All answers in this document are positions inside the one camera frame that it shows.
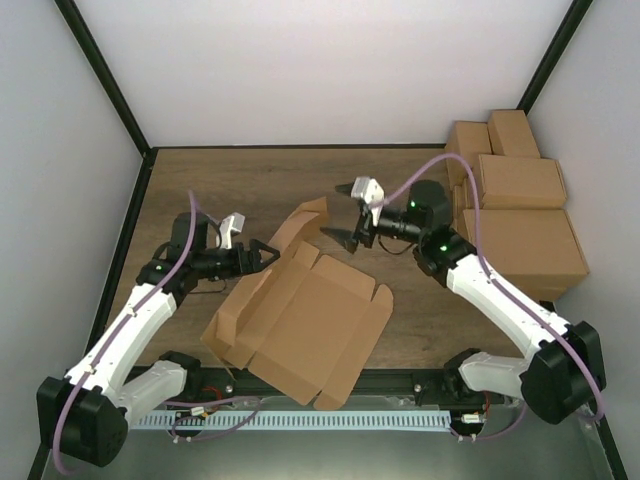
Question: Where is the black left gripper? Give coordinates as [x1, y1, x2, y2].
[195, 240, 282, 279]

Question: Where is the brown cardboard box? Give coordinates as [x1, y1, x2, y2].
[201, 197, 394, 411]

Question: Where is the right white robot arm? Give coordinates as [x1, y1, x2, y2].
[322, 176, 606, 425]

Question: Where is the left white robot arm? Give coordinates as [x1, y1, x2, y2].
[36, 210, 280, 471]

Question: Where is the rear left cardboard box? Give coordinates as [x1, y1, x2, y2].
[445, 121, 492, 188]

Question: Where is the middle folded cardboard box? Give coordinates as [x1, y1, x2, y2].
[473, 154, 567, 210]

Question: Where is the large front cardboard box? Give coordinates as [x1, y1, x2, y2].
[456, 209, 589, 288]

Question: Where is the rear right cardboard box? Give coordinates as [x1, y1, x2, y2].
[487, 110, 541, 158]

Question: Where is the bottom stacked cardboard box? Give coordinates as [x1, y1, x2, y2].
[520, 285, 570, 302]

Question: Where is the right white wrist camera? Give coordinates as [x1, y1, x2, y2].
[350, 176, 385, 210]

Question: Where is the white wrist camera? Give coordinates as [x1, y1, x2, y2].
[216, 212, 245, 250]
[350, 176, 385, 210]

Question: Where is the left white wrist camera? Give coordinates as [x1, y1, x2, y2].
[216, 212, 245, 250]

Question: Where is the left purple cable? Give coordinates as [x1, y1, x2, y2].
[51, 189, 261, 475]

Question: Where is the purple cable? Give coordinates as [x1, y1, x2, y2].
[51, 189, 261, 475]
[382, 153, 606, 444]

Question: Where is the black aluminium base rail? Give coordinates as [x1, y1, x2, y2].
[192, 368, 454, 406]

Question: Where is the light blue slotted cable duct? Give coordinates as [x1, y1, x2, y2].
[133, 410, 451, 433]

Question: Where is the left black frame post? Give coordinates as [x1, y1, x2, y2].
[54, 0, 151, 158]

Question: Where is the black frame post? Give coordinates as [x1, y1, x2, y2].
[54, 0, 151, 158]
[516, 0, 593, 115]

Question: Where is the right black frame post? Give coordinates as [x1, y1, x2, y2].
[516, 0, 593, 115]

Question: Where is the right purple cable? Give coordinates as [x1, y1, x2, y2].
[382, 153, 606, 444]

